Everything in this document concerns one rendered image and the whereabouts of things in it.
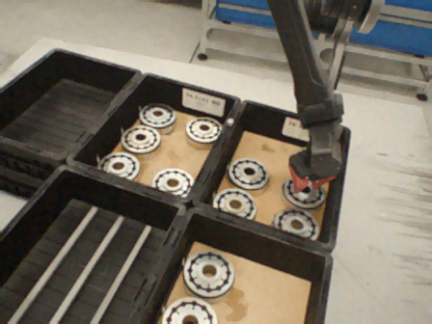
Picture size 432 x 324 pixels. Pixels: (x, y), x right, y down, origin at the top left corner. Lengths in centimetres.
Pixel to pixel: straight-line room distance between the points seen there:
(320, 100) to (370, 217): 53
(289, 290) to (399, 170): 68
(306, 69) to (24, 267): 67
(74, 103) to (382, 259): 97
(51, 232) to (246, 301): 44
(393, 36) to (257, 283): 234
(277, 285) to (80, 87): 84
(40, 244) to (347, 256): 74
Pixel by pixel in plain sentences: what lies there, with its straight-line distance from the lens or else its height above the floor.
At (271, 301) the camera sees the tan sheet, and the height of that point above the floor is 83.
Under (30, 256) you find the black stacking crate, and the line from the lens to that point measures 89.
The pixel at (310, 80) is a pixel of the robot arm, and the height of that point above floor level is 118.
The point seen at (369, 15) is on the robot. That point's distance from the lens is 120.
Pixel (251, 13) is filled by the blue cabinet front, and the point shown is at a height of 41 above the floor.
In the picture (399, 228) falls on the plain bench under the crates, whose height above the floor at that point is 70.
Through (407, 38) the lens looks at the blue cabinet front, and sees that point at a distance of 295.
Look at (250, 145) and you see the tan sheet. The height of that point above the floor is 83.
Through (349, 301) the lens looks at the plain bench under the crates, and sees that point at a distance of 102.
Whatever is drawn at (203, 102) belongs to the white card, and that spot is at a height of 89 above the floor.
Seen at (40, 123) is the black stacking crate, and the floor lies 83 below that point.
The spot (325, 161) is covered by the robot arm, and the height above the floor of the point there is 106.
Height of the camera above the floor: 155
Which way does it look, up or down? 46 degrees down
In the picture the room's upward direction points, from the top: 7 degrees clockwise
